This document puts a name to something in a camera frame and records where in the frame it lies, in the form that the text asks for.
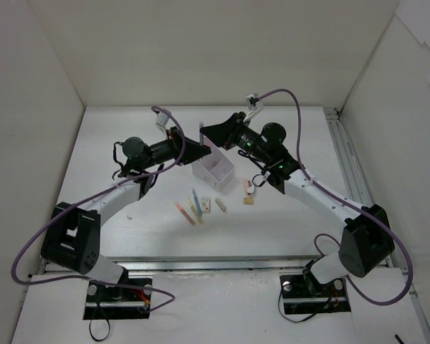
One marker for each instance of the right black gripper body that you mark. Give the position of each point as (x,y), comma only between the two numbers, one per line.
(233,130)

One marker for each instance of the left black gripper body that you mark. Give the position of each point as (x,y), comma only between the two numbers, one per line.
(179,145)

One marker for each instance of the white three-compartment organizer box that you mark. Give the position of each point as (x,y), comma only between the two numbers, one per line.
(215,169)

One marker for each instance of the purple pen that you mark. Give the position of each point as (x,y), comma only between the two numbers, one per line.
(201,135)

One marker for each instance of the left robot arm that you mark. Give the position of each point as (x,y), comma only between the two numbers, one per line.
(73,239)

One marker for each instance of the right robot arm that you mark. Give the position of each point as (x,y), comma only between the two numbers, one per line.
(363,244)

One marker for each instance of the yellow highlighter pen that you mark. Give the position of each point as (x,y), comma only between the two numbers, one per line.
(195,212)

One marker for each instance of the staples box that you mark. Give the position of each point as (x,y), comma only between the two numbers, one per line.
(205,203)

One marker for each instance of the blue highlighter pen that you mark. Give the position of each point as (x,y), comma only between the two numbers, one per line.
(196,201)

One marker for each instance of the white eraser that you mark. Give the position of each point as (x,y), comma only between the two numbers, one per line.
(220,204)

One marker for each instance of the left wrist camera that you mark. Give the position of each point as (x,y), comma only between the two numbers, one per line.
(162,119)

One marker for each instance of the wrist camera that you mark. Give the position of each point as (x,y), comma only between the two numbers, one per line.
(162,119)
(254,105)

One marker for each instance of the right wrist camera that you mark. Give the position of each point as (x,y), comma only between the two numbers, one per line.
(254,105)

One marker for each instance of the aluminium frame rail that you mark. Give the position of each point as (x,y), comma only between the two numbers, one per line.
(358,190)

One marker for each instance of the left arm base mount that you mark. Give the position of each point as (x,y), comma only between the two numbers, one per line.
(116,303)

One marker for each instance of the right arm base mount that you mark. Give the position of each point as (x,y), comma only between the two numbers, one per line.
(297,299)

